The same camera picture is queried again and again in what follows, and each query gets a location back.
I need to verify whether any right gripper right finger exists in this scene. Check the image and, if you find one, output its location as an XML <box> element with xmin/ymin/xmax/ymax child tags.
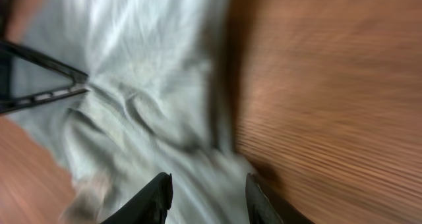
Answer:
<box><xmin>245</xmin><ymin>173</ymin><xmax>313</xmax><ymax>224</ymax></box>

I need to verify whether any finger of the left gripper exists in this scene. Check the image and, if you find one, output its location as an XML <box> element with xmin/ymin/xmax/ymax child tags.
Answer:
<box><xmin>1</xmin><ymin>40</ymin><xmax>88</xmax><ymax>115</ymax></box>

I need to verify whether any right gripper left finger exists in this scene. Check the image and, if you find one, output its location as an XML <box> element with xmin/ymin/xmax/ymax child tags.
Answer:
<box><xmin>101</xmin><ymin>172</ymin><xmax>173</xmax><ymax>224</ymax></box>

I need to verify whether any light blue t-shirt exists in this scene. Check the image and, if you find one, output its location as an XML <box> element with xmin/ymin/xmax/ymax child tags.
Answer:
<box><xmin>9</xmin><ymin>0</ymin><xmax>253</xmax><ymax>223</ymax></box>

